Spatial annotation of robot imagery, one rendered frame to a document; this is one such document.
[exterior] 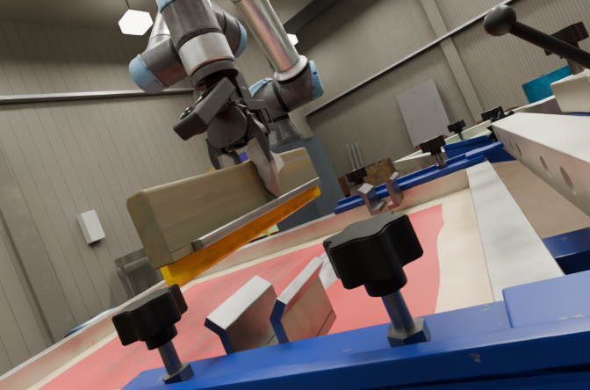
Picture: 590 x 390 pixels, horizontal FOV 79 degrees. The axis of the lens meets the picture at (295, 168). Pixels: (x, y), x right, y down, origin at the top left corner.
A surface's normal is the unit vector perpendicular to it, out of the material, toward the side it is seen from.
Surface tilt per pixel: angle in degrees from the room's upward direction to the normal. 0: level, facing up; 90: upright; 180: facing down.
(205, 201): 90
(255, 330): 90
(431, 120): 75
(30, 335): 90
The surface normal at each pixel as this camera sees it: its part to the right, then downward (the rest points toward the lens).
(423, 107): -0.63, -0.02
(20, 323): 0.73, -0.33
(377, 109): -0.55, 0.22
